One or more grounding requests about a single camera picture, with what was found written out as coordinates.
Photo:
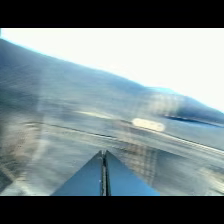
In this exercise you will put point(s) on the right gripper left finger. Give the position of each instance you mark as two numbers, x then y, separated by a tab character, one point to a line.
88	180

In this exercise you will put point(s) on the blue jeans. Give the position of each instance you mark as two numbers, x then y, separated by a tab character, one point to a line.
66	100

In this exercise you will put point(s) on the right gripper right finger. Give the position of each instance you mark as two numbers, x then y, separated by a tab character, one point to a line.
125	180

